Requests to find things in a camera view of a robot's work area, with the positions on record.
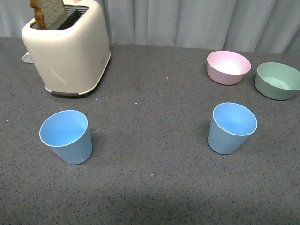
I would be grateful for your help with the pink bowl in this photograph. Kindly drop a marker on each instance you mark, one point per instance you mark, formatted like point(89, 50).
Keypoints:
point(226, 67)

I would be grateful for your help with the white toaster power plug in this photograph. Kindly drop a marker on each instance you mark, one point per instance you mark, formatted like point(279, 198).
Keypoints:
point(26, 58)

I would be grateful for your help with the grey curtain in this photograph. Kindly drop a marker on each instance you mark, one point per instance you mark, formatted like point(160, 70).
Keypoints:
point(264, 26)

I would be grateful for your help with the cream white toaster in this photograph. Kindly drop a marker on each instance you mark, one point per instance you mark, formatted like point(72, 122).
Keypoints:
point(71, 61)

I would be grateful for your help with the slice of toast bread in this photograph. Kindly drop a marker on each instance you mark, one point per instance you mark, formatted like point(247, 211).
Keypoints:
point(47, 12)

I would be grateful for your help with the green bowl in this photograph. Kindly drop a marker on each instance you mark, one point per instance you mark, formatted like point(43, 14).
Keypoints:
point(277, 81)

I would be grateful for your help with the blue cup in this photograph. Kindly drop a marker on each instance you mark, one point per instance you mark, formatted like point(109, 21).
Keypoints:
point(67, 134)
point(230, 126)

